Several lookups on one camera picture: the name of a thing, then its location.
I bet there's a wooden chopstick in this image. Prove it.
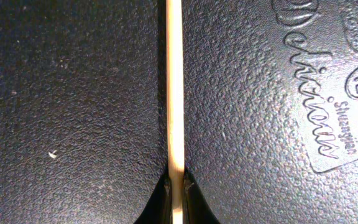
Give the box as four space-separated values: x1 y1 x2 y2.
166 0 185 224

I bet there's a round black serving tray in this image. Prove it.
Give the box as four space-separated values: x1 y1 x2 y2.
0 1 358 223

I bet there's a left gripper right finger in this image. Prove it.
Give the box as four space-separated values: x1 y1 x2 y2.
183 169 220 224

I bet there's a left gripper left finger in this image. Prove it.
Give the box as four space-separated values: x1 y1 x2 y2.
134 173 172 224

